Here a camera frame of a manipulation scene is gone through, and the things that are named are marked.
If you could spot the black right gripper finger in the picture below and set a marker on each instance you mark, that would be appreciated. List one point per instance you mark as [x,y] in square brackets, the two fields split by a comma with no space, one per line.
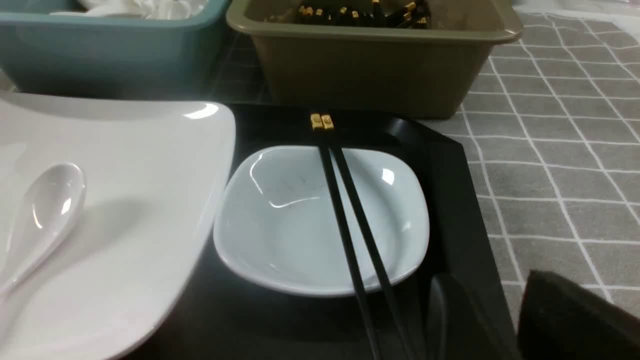
[561,320]

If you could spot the small white square dish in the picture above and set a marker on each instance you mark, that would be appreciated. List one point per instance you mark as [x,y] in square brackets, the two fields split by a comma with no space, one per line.
[276,225]

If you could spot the large white square plate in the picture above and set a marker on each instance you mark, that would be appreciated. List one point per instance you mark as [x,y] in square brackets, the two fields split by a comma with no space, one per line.
[155,172]

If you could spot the white ceramic soup spoon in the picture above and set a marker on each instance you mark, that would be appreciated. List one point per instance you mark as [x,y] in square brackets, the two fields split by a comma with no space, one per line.
[47,213]

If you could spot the pile of black chopsticks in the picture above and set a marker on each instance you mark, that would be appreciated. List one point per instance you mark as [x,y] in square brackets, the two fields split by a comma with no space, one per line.
[413,14]

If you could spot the brown plastic bin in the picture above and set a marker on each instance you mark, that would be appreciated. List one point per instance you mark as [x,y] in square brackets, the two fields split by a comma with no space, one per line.
[416,72]

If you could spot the pile of white spoons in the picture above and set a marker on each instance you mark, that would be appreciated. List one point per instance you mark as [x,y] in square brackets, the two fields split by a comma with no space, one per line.
[138,9]

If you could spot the teal plastic bin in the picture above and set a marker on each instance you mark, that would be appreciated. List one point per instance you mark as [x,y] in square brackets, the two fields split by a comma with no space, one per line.
[43,51]

